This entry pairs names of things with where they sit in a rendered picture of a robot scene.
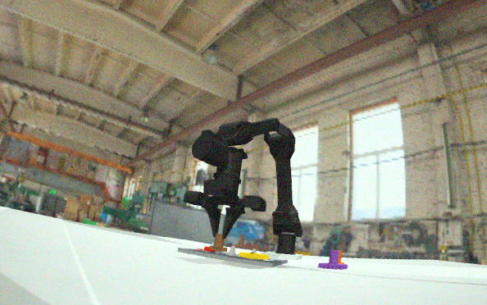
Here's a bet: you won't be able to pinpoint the purple gear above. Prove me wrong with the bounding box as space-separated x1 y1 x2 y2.
317 250 348 270

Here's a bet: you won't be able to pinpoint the yellow gear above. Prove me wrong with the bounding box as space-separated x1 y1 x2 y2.
239 252 268 260

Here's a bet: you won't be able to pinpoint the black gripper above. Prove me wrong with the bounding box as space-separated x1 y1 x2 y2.
183 169 266 239

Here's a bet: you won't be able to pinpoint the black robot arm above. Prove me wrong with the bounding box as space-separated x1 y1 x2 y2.
192 118 303 255

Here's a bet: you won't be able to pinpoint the brown gear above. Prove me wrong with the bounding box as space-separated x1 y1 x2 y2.
209 234 227 252

